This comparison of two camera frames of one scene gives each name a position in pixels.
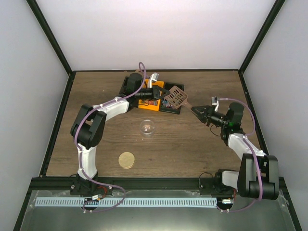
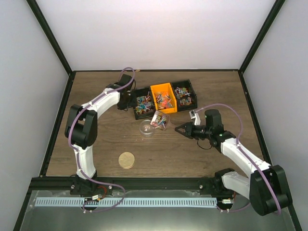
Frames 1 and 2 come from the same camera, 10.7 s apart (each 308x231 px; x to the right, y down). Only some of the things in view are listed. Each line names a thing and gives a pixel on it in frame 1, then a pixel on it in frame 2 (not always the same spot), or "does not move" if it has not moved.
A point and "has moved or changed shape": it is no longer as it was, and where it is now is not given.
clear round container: [147, 127] does not move
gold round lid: [126, 160] does not move
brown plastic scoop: [177, 97] → [161, 121]
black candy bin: [165, 106] → [185, 94]
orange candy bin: [151, 104] → [164, 97]
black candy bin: [128, 87] has moved or changed shape
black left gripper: [167, 92] → [133, 104]
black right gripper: [207, 109] → [189, 126]
